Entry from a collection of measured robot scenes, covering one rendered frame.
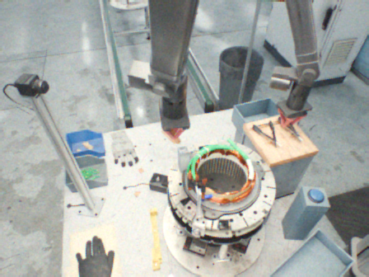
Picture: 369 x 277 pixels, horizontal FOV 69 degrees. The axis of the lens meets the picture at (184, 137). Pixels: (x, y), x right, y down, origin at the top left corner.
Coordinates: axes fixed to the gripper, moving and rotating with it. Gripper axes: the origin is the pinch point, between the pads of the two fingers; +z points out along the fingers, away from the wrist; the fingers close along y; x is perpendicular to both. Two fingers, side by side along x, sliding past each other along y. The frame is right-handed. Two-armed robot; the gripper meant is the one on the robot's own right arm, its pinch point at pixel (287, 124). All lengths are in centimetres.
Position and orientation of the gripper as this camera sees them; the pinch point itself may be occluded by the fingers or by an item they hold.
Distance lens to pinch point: 103.6
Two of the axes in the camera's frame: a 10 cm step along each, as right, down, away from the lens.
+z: 0.1, 6.6, 7.5
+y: -9.5, 2.5, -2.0
